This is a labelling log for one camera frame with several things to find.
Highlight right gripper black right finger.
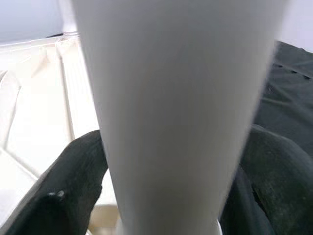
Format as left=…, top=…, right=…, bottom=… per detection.
left=220, top=124, right=313, bottom=235

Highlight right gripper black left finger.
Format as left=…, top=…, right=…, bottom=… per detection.
left=0, top=129, right=110, bottom=235

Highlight white plastic table top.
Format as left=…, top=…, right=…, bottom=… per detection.
left=0, top=38, right=223, bottom=235

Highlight black table cloth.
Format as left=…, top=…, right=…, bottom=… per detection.
left=46, top=33, right=313, bottom=162

